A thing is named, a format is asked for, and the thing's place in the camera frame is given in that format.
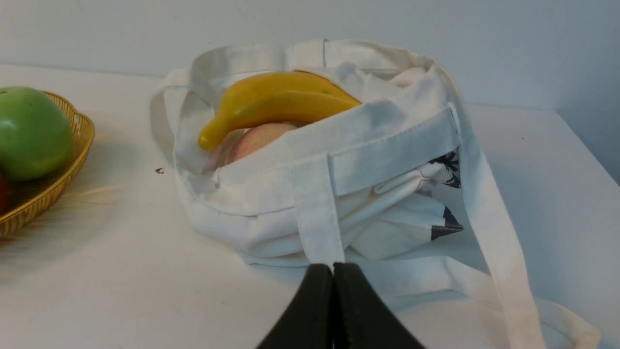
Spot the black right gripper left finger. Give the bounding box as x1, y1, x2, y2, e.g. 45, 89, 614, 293
257, 264, 333, 349

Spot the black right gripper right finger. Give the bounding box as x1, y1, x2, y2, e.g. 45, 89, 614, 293
333, 263, 424, 349

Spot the yellow banana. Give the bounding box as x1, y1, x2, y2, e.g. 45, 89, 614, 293
198, 71, 361, 152

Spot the white cloth tote bag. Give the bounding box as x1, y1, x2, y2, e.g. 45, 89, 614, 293
149, 39, 601, 349

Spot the pink peach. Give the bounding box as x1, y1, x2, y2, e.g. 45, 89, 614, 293
224, 122, 297, 165

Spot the yellow wicker-style plate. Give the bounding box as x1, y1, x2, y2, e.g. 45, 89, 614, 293
0, 91, 95, 238

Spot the green apple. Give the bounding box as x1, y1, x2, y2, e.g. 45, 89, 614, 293
0, 86, 73, 182

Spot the red apple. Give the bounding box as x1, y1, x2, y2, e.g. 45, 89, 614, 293
0, 174, 10, 214

